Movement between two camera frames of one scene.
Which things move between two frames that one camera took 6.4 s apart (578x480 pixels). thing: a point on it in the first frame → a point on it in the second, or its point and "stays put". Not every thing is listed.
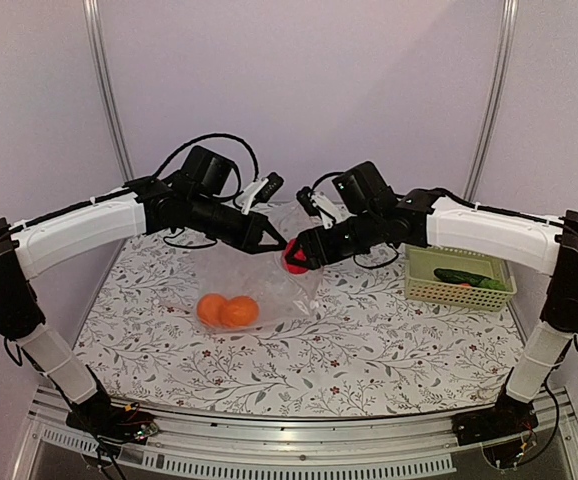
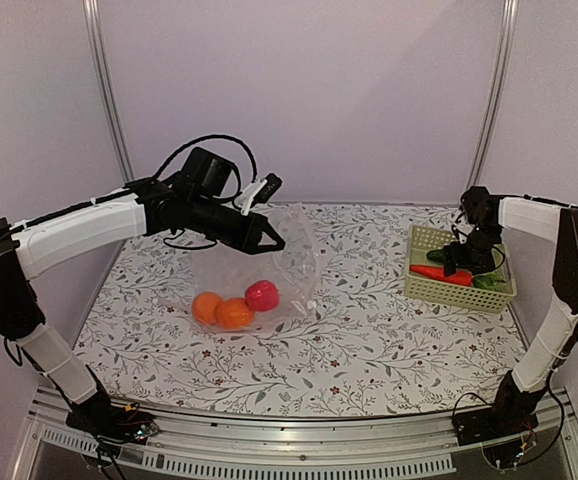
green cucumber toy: x=459 y=276 → x=437 y=255
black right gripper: x=311 y=240 → x=451 y=263
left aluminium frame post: x=108 y=88 stays put
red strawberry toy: x=292 y=267 → x=262 y=296
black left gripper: x=251 y=237 stays put
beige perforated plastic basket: x=455 y=277 stays put
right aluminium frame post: x=508 y=27 stays put
